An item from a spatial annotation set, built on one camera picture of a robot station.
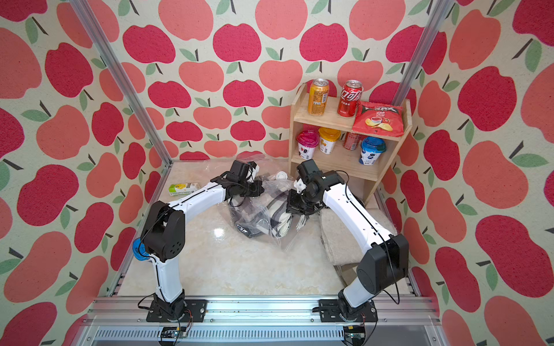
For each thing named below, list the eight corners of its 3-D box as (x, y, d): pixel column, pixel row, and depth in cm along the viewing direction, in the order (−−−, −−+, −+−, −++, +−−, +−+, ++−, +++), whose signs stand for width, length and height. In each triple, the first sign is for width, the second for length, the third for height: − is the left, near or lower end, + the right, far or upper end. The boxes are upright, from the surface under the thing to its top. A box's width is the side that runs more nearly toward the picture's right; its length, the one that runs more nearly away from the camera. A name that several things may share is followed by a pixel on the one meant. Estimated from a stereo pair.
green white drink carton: (171, 198, 108) (167, 192, 104) (173, 190, 111) (169, 184, 107) (199, 195, 109) (196, 189, 105) (200, 187, 112) (197, 181, 108)
